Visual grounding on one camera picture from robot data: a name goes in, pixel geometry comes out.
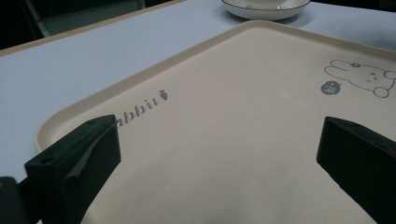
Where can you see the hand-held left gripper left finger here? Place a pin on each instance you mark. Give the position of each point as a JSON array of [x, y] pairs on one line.
[[74, 161]]

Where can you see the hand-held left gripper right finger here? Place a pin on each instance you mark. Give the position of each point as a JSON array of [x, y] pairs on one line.
[[358, 158]]

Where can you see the beige tray with rabbit print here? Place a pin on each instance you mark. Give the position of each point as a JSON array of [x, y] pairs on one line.
[[236, 124]]

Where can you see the white bowl with dark rim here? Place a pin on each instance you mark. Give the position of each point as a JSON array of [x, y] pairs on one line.
[[264, 9]]

